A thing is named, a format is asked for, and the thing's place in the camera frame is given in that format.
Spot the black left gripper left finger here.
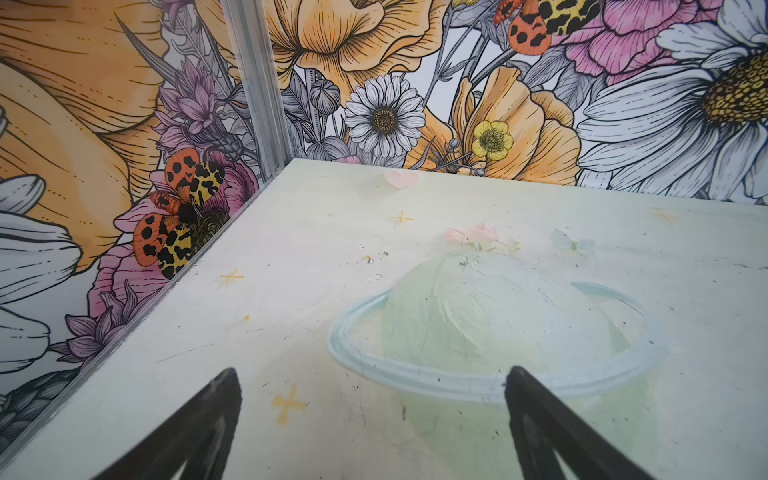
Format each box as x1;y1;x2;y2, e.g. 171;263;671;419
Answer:
96;368;242;479

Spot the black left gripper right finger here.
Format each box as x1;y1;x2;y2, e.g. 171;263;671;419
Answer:
504;366;650;479

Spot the aluminium corner post left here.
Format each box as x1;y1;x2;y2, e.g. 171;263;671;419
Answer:
222;0;293;183

